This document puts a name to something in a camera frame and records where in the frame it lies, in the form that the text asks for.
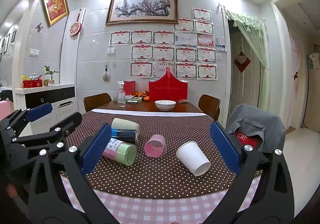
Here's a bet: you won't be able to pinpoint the pink and green glass jar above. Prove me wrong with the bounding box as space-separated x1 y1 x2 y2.
103 138 137 166

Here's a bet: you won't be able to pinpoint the white paper cup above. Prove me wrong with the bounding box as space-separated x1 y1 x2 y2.
176 141 211 176

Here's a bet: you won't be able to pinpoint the cream fuzzy cup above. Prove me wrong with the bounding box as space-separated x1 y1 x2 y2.
111 118 140 133

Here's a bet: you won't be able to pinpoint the pink plastic cup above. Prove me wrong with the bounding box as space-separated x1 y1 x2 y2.
144 134 167 158

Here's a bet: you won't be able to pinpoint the red box on sideboard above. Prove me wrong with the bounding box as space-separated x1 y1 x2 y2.
22 79 43 88

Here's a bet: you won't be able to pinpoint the white and black sideboard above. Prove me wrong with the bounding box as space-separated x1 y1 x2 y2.
13 83 77 136

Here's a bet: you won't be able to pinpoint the small potted green plant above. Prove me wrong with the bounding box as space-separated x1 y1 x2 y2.
44 65 60 86

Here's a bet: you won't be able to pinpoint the left wooden chair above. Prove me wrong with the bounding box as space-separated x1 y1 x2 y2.
83 93 112 112

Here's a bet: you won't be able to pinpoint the wooden chair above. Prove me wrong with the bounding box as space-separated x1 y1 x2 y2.
83 93 112 112
198 94 221 121

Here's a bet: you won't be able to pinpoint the red CAT cushion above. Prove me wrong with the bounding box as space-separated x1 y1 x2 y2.
234 130 263 149

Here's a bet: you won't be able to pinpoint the pink checkered tablecloth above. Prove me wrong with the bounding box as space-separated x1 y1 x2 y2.
60 173 262 224

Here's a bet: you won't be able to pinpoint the blue and black metal can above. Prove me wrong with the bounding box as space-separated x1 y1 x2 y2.
111 129 138 146

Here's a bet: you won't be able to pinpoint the clear spray bottle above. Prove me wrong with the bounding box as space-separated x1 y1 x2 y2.
117 81 126 107

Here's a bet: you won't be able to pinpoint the hanging round brush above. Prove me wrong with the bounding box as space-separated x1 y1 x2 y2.
103 65 111 82

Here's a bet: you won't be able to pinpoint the grey jacket on chair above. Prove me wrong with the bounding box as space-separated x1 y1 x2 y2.
226 104 285 153

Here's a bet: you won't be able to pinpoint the green box on table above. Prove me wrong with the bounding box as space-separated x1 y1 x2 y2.
120 95 143 106

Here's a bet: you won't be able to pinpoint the small red gift bag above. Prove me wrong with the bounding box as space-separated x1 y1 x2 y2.
124 81 136 95

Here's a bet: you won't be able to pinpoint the orange snack packets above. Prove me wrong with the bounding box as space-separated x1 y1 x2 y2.
134 90 149 101

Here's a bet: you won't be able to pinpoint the brown polka dot tablecloth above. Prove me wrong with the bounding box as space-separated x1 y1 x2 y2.
67 112 236 199

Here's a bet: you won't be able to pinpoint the right wooden chair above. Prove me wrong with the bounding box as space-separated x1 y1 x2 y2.
198 94 221 121

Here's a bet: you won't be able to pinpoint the white ceramic bowl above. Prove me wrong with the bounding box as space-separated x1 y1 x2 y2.
155 100 176 112

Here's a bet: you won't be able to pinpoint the gold framed red calligraphy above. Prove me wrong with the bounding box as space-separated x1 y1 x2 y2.
41 0 69 27

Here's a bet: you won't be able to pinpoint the wooden dining table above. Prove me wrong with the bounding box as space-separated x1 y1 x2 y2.
98 101 202 113

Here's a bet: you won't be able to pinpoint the large red gift box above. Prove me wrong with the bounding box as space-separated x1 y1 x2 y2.
149 67 188 102

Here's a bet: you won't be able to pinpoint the white door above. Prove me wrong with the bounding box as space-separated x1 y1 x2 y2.
229 29 260 113

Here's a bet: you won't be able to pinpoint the red diamond door decoration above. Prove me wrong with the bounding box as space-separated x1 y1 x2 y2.
234 51 251 73

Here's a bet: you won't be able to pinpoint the framed plum blossom painting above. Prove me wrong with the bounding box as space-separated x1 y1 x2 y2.
105 0 178 25

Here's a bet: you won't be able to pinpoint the green door curtain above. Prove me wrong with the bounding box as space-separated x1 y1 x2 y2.
224 8 270 110

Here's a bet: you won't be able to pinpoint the wall light switch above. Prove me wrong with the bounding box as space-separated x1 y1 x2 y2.
29 49 40 57

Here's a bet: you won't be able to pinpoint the red round wall ornament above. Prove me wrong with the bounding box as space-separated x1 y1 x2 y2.
69 13 81 36

